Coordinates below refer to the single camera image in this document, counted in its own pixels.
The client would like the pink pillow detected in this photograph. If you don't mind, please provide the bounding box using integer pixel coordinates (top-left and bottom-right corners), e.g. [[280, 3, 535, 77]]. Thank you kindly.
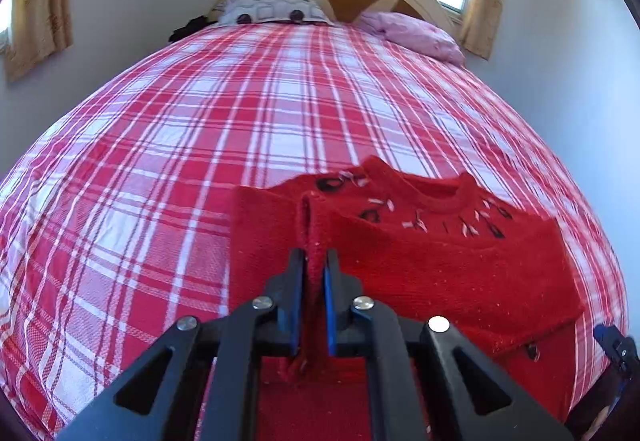
[[357, 11, 466, 68]]

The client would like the red knitted sweater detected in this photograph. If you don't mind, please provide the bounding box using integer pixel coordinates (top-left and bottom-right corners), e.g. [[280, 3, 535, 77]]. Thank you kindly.
[[227, 156, 586, 441]]

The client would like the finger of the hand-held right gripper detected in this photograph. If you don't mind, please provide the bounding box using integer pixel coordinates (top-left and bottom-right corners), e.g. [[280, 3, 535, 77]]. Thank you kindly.
[[594, 323, 640, 379]]

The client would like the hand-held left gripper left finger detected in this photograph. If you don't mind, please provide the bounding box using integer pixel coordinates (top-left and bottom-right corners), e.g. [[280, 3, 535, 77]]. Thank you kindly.
[[55, 248, 307, 441]]

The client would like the red plaid bed sheet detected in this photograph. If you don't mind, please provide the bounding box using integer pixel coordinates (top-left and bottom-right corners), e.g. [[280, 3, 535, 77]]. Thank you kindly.
[[0, 21, 631, 441]]

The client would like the white patterned pillow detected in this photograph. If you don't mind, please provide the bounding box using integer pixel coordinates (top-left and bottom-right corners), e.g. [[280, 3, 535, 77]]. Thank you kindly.
[[217, 0, 335, 26]]

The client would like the dark cloth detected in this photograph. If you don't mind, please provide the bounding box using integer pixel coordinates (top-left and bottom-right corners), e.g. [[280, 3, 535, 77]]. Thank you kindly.
[[167, 15, 218, 43]]

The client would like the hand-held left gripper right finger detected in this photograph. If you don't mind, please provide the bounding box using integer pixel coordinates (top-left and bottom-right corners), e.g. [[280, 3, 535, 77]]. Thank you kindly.
[[322, 248, 576, 441]]

